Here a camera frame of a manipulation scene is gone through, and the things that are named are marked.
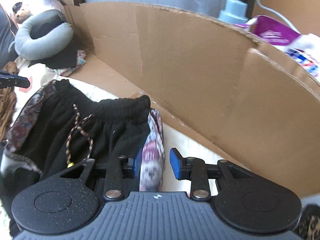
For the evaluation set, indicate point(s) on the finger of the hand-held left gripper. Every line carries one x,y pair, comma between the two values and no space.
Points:
22,82

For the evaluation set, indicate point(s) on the dark grey pillow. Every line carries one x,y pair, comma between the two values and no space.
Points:
5,37

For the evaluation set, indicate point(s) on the floral cloth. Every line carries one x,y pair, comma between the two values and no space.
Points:
81,57

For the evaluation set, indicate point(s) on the black pants with patterned sides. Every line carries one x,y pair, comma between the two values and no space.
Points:
100,120

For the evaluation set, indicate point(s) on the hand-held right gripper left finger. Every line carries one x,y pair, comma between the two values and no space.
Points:
138,163

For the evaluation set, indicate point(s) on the white packet with blue print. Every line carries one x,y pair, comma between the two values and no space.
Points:
303,55

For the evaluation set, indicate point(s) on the tall brown cardboard panel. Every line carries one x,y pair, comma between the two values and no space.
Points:
290,2

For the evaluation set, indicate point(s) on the low brown cardboard sheet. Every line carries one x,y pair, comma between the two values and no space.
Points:
190,75

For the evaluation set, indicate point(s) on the light blue detergent bottle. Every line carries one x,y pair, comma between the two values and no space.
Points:
232,12

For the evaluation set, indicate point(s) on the purple packet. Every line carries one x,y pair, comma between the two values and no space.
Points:
270,30

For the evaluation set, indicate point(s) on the black cloth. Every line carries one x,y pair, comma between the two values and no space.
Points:
62,60

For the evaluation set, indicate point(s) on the brown teddy bear toy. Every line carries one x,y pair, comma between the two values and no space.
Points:
21,15

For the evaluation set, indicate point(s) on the leopard print cloth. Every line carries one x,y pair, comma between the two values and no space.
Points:
310,220

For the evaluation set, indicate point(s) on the cream printed blanket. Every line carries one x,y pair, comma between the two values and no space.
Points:
180,137

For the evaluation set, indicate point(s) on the grey neck pillow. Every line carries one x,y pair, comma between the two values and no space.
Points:
27,45

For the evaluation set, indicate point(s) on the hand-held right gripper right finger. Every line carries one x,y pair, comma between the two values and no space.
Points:
175,163

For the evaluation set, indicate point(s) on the brown cloth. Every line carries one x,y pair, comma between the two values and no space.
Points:
6,105

